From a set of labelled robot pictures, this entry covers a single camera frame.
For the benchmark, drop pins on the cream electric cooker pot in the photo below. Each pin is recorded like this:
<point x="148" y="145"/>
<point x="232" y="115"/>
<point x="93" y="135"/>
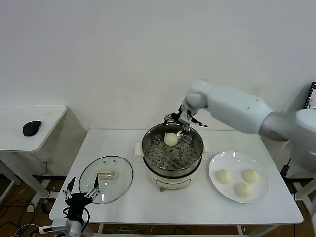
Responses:
<point x="172" y="182"/>

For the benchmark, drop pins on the white table leg frame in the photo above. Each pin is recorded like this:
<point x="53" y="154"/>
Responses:
<point x="240" y="229"/>

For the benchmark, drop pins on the white power strip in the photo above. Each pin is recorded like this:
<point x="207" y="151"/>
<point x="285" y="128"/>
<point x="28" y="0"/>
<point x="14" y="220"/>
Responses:
<point x="30" y="209"/>

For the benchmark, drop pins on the black power adapter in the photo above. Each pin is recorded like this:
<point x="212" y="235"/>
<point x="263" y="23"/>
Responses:
<point x="284" y="171"/>

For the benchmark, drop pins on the white steamed baozi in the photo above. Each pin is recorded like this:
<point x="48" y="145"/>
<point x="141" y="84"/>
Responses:
<point x="170" y="139"/>
<point x="251" y="175"/>
<point x="242" y="190"/>
<point x="223" y="176"/>

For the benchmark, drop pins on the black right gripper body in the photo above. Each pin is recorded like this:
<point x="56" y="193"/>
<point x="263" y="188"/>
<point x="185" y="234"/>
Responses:
<point x="185" y="118"/>

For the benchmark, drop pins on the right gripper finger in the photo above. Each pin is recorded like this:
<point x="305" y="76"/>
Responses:
<point x="184" y="130"/>
<point x="171" y="118"/>

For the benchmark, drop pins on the white side table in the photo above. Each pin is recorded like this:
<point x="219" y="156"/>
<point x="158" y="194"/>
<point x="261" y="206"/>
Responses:
<point x="14" y="118"/>

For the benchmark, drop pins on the stainless steel steamer basket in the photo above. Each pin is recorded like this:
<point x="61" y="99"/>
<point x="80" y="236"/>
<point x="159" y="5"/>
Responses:
<point x="187" y="158"/>

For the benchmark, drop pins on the black computer mouse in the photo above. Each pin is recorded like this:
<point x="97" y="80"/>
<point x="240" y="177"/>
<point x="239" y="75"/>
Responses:
<point x="31" y="128"/>

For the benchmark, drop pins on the black laptop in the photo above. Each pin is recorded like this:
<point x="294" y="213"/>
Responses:
<point x="311" y="96"/>

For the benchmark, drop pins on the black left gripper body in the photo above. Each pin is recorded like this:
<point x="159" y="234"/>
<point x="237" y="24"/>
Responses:
<point x="77" y="201"/>

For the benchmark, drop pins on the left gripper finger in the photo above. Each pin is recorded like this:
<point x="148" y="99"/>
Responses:
<point x="95" y="191"/>
<point x="67" y="193"/>

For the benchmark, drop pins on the white round plate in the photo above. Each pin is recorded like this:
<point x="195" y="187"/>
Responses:
<point x="261" y="192"/>

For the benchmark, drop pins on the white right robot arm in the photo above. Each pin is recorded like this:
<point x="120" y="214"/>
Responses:
<point x="234" y="108"/>

